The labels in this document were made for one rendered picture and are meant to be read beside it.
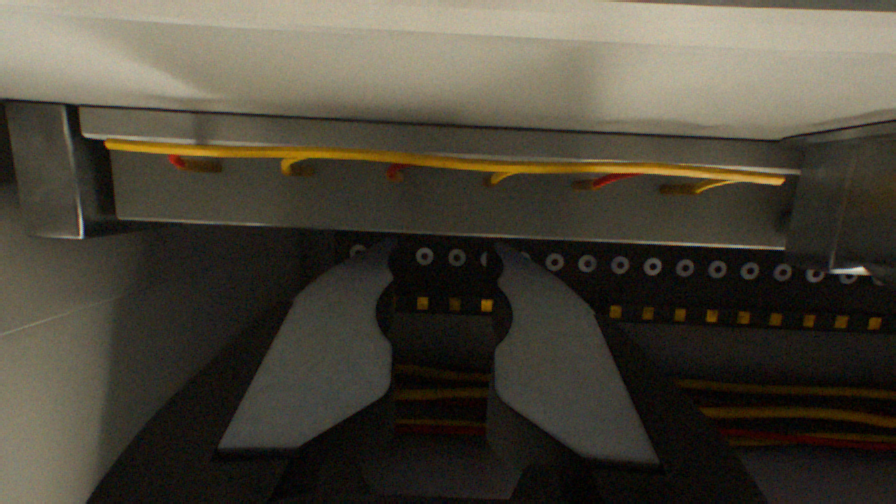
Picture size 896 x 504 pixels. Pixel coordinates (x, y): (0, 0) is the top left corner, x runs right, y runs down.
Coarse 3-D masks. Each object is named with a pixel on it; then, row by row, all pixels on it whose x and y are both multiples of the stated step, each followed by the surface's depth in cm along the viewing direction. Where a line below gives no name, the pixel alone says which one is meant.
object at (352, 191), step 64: (128, 192) 8; (192, 192) 8; (256, 192) 8; (320, 192) 8; (384, 192) 8; (448, 192) 8; (512, 192) 9; (576, 192) 9; (640, 192) 9; (704, 192) 9; (768, 192) 9
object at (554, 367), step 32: (512, 256) 12; (512, 288) 10; (544, 288) 10; (512, 320) 9; (544, 320) 9; (576, 320) 9; (512, 352) 8; (544, 352) 8; (576, 352) 8; (608, 352) 8; (512, 384) 7; (544, 384) 7; (576, 384) 7; (608, 384) 7; (512, 416) 7; (544, 416) 7; (576, 416) 7; (608, 416) 7; (512, 448) 7; (544, 448) 6; (576, 448) 6; (608, 448) 6; (640, 448) 6
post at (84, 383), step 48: (288, 240) 24; (192, 288) 15; (240, 288) 18; (288, 288) 24; (0, 336) 8; (48, 336) 9; (96, 336) 11; (144, 336) 12; (192, 336) 15; (0, 384) 8; (48, 384) 9; (96, 384) 11; (144, 384) 13; (0, 432) 9; (48, 432) 10; (96, 432) 11; (0, 480) 9; (48, 480) 10; (96, 480) 11
